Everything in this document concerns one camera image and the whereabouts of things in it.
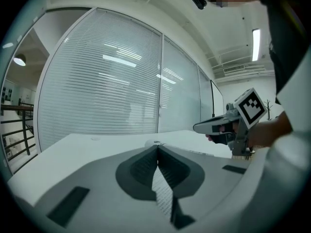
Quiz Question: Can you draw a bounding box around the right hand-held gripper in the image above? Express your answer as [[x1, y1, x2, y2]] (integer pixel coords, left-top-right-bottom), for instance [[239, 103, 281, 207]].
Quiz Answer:
[[193, 87, 267, 157]]

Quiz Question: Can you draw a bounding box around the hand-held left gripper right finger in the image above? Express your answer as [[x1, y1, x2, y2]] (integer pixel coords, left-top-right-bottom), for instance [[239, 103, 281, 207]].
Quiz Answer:
[[157, 144, 258, 233]]

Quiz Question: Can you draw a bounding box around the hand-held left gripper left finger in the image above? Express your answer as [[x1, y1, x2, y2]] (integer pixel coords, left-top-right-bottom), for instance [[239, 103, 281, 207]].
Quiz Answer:
[[35, 144, 175, 233]]

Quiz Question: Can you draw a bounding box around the yellow-green cover book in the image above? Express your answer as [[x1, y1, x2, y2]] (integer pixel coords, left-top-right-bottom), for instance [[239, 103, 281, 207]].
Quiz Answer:
[[145, 139, 253, 222]]

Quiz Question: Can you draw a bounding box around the person's right forearm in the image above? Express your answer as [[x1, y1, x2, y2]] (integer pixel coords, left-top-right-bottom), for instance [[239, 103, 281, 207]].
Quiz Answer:
[[247, 110, 294, 148]]

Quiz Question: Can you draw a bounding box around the person's right hand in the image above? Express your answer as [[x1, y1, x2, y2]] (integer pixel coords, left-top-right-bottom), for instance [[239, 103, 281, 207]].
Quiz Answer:
[[205, 121, 241, 143]]

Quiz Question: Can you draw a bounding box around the glass panel with white blinds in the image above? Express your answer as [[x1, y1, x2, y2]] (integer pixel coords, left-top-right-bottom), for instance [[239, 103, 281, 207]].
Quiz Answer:
[[160, 36, 201, 133], [198, 66, 214, 131], [37, 7, 163, 152]]

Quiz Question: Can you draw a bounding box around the whiteboard on black stand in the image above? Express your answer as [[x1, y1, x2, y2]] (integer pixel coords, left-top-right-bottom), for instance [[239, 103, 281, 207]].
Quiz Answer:
[[209, 79, 225, 118]]

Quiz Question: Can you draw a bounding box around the ceiling air vent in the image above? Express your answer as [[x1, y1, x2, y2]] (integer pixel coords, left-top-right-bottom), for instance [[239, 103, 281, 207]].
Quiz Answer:
[[223, 64, 245, 74]]

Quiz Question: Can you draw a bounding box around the dark coat rack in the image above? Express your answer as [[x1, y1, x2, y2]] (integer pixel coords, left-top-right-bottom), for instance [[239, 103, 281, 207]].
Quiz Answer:
[[263, 99, 274, 121]]

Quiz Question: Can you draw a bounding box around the long ceiling light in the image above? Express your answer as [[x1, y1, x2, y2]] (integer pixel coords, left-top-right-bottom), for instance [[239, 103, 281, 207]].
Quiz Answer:
[[251, 28, 261, 62]]

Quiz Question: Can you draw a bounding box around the dark stair railing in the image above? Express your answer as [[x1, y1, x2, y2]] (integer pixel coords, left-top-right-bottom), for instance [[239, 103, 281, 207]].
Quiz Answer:
[[0, 100, 35, 160]]

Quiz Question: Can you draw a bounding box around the person's black clothing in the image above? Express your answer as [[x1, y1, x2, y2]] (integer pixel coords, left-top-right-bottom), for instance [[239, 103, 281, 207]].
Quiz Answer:
[[257, 0, 311, 104]]

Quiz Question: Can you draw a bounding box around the round pendant lamp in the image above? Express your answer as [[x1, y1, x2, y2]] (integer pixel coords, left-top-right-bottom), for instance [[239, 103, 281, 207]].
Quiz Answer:
[[13, 53, 27, 67]]

